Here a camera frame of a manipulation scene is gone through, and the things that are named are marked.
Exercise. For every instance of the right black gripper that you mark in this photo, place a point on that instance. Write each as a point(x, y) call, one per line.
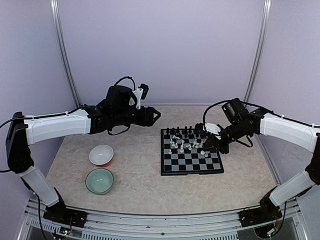
point(212, 141)

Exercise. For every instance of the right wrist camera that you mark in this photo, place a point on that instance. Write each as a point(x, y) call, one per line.
point(207, 128)

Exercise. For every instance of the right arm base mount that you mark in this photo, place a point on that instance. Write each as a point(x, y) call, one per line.
point(254, 216)

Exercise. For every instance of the pale green ceramic bowl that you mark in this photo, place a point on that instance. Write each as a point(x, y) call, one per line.
point(99, 181)

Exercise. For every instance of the white chess king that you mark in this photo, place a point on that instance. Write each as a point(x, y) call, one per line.
point(181, 150)

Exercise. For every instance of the aluminium frame post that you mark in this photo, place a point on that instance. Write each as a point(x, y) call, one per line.
point(54, 5)
point(259, 49)

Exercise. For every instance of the black folding chess board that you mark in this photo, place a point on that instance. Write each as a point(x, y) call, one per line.
point(192, 161)

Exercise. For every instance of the front aluminium rail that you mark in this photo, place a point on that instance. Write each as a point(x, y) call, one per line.
point(103, 225)

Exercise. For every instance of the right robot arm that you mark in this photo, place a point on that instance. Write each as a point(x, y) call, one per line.
point(298, 141)

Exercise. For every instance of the left aluminium frame post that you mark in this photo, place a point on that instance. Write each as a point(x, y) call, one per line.
point(54, 5)

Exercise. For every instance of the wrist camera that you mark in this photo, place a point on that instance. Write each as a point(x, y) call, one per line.
point(207, 128)
point(140, 94)

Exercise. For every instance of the right aluminium frame post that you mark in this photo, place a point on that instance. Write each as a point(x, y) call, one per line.
point(259, 49)

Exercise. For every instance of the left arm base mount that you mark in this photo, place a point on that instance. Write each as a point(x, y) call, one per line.
point(66, 216)

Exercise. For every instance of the white bowl orange outside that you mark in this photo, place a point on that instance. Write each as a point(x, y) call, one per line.
point(101, 155)

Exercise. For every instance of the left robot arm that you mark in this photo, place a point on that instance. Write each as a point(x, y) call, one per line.
point(29, 130)

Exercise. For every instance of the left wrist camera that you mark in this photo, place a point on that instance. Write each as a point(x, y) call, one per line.
point(140, 94)

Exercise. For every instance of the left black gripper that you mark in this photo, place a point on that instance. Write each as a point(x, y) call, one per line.
point(146, 119)

